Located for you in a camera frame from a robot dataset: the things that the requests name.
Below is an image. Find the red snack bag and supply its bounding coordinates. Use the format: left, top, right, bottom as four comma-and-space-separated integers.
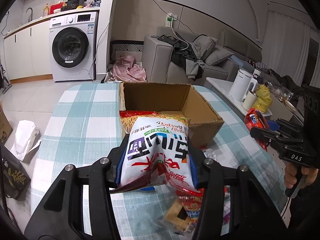
244, 108, 270, 151

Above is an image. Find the white noodle snack bag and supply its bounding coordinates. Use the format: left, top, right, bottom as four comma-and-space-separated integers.
116, 111, 203, 197

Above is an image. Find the right hand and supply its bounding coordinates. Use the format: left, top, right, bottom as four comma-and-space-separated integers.
284, 163, 318, 189

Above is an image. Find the yellow plastic bag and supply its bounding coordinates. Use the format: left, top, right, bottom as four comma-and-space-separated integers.
253, 85, 273, 113

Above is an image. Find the cream cup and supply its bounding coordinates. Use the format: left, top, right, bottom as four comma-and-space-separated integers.
242, 90, 258, 111

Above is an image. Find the white kettle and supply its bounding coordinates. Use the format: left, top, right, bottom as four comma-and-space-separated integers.
228, 69, 258, 102

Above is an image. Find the brown cardboard box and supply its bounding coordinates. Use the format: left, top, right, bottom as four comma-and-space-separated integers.
119, 82, 224, 148

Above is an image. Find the white side table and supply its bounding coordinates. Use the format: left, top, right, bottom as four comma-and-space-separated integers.
204, 76, 273, 118

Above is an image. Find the black shopping bag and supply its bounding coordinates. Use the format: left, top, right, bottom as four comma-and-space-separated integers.
1, 145, 31, 199

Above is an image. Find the clear cracker packet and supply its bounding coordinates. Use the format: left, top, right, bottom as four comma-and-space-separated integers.
162, 199, 195, 236

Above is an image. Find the grey pillow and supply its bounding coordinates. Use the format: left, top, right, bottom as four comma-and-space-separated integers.
204, 45, 234, 66

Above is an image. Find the white paper bag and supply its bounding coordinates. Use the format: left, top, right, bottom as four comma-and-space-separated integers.
10, 120, 41, 162

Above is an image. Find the teal checkered tablecloth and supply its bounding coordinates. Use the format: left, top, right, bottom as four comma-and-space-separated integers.
30, 82, 287, 239

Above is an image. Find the dark clothes pile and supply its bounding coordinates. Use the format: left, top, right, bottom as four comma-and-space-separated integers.
157, 31, 204, 81

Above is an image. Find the grey sofa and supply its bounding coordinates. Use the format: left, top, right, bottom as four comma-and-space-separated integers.
142, 27, 262, 86

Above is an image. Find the pink cloth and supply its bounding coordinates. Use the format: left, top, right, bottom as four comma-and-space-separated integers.
112, 55, 147, 82

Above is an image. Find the black patterned basket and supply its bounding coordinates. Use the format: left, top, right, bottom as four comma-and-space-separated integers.
110, 40, 144, 63

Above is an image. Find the white kitchen cabinet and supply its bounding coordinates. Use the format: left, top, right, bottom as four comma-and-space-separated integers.
4, 21, 52, 80

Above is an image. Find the white washing machine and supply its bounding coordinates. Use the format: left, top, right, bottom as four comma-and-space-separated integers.
49, 11, 98, 82

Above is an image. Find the black rice cooker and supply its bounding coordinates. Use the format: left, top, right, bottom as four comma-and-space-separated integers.
66, 0, 87, 10

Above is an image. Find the white wall socket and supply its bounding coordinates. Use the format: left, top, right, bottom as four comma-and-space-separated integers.
165, 12, 177, 28

